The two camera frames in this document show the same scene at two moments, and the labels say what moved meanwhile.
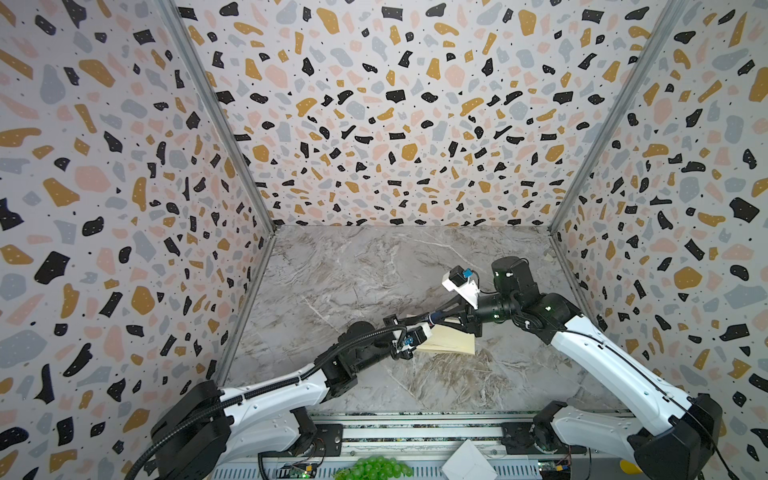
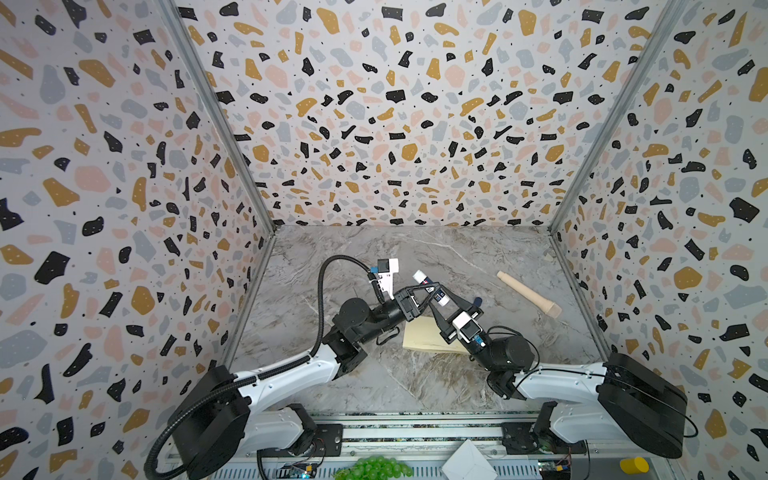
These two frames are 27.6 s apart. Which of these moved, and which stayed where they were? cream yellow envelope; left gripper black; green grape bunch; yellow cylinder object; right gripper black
Moved: right gripper black; left gripper black
Stayed: yellow cylinder object; cream yellow envelope; green grape bunch
